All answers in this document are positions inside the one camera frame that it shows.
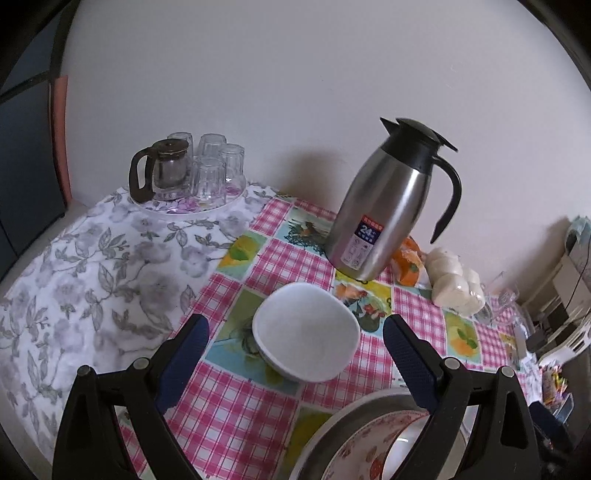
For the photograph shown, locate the pink checked tablecloth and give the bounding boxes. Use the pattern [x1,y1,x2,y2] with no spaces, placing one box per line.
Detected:
[115,196,543,480]

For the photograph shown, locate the clear drinking glass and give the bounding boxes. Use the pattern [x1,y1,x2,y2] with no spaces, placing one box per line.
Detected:
[198,133,227,160]
[218,143,245,185]
[191,157,227,204]
[167,132,194,158]

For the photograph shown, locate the colourful snack packets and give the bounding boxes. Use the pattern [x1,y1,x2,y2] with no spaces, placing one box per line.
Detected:
[540,364,573,407]

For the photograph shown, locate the clear glass mug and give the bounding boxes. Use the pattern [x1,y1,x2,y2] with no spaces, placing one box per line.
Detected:
[475,271,520,325]

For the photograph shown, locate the dark cabinet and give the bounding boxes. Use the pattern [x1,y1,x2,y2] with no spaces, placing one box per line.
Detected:
[0,23,70,278]

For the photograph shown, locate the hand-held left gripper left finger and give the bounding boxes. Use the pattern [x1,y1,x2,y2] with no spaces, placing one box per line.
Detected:
[52,314,211,480]

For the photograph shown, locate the orange snack packet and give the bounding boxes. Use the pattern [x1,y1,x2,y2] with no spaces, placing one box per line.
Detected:
[392,236,423,286]

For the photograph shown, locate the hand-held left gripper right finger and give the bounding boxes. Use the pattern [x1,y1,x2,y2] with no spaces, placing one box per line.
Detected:
[383,314,541,480]

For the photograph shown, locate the steel thermos jug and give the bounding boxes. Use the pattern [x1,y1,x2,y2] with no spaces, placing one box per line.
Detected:
[324,117,462,281]

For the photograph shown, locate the bag of steamed buns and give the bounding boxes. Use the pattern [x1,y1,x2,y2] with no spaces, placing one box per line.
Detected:
[425,247,485,317]

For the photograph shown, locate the clear glass tray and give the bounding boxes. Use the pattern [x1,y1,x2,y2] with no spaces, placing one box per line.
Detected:
[129,178,247,215]

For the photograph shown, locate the grey floral tablecloth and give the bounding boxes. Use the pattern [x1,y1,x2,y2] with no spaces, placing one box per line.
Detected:
[0,182,296,467]

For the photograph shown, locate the white plastic chair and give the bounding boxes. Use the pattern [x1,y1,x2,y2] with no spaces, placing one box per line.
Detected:
[540,318,591,361]

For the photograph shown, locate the glass teapot black handle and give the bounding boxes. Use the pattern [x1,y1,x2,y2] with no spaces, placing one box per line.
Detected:
[128,138,192,202]

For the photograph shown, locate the white printed bowl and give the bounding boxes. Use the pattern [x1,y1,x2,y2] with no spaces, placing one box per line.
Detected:
[252,282,361,383]

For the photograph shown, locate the strawberry pattern bowl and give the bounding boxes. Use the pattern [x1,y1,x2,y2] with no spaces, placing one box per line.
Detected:
[321,411,435,480]

